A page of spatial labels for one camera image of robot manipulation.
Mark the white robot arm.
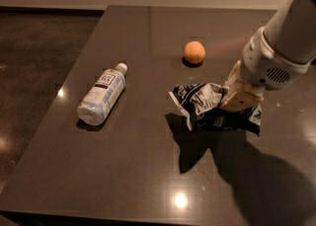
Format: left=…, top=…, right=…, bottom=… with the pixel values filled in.
left=220, top=0, right=316, bottom=113

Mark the blue chip bag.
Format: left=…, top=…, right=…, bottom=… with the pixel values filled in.
left=169, top=83, right=262, bottom=135

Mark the orange ball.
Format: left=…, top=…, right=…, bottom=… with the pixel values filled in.
left=184, top=41, right=205, bottom=64

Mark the clear plastic water bottle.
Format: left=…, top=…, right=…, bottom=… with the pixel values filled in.
left=77, top=63, right=127, bottom=126

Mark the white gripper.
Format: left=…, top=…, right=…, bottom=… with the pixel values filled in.
left=220, top=28, right=310, bottom=113

